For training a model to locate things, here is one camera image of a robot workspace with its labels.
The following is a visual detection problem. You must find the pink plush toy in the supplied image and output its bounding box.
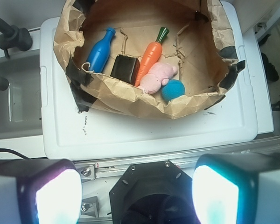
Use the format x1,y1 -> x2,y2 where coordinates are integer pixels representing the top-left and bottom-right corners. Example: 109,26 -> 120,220
138,63 -> 178,94

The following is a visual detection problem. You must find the black box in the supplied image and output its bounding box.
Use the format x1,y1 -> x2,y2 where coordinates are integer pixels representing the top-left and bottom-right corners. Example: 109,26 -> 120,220
110,55 -> 140,85

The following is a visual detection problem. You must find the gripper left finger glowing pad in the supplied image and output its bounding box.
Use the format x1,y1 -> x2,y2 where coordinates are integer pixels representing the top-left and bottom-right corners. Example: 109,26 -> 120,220
0,159 -> 82,224

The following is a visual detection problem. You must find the aluminium rail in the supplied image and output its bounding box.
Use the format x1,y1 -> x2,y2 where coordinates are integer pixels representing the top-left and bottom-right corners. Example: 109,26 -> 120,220
74,136 -> 280,182

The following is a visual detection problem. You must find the blue ball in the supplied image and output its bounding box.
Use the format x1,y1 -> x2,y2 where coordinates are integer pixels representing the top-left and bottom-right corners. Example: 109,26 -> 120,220
161,79 -> 185,102

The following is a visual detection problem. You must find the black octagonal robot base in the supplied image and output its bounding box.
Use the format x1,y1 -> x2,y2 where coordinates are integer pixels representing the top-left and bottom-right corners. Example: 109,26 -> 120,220
109,161 -> 199,224

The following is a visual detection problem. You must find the black cable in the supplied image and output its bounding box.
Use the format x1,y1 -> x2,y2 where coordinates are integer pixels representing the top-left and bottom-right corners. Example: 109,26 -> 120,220
0,148 -> 31,160

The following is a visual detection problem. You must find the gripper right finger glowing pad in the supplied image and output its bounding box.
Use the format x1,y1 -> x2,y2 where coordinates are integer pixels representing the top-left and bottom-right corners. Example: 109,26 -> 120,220
192,153 -> 280,224

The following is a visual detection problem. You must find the orange toy carrot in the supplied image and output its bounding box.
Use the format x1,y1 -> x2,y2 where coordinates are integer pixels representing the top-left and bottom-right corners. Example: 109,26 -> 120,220
134,27 -> 169,87

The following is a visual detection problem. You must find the metal corner bracket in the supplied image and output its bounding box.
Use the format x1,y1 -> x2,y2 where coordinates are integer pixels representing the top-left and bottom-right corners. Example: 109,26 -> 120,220
80,196 -> 100,218

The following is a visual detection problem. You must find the blue toy bottle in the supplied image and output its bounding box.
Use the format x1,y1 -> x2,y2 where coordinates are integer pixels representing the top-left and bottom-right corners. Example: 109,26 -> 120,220
86,27 -> 116,73

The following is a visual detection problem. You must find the brown paper bag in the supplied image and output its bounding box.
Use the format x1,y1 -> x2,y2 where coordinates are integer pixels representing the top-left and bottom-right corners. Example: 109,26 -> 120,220
53,0 -> 245,119

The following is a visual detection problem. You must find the grey plastic bin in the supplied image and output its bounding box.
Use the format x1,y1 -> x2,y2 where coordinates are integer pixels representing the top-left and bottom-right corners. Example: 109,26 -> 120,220
0,50 -> 42,140

